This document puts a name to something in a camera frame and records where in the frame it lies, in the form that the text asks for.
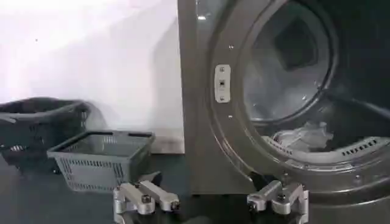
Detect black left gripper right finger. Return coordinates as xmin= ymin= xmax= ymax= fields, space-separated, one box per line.
xmin=246 ymin=172 xmax=310 ymax=224

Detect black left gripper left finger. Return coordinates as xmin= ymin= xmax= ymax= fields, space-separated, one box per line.
xmin=113 ymin=170 xmax=180 ymax=224

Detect grey plastic laundry basket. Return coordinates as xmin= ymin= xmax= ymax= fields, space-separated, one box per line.
xmin=47 ymin=130 xmax=156 ymax=194

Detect pale clothes in drum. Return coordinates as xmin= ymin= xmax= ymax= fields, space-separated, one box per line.
xmin=272 ymin=121 xmax=335 ymax=153

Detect grey front-load dryer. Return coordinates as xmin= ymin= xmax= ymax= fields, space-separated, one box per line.
xmin=177 ymin=0 xmax=390 ymax=224

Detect black round laundry basket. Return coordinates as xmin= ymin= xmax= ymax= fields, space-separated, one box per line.
xmin=0 ymin=97 xmax=92 ymax=175

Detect white door latch plate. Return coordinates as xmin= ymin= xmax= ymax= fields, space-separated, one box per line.
xmin=214 ymin=64 xmax=232 ymax=104

